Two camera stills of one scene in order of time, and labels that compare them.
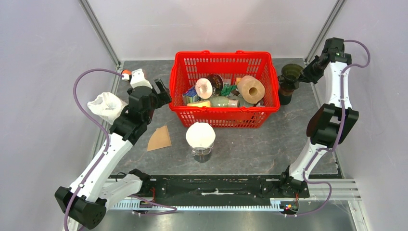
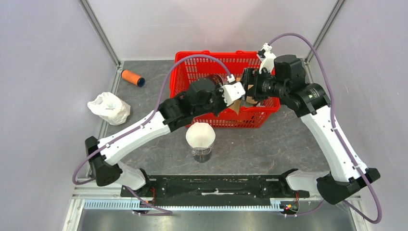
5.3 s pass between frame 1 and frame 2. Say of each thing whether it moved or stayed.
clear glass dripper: stayed
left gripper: moved
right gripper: moved
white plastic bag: stayed
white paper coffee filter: stayed
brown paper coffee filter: moved
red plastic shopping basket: stayed
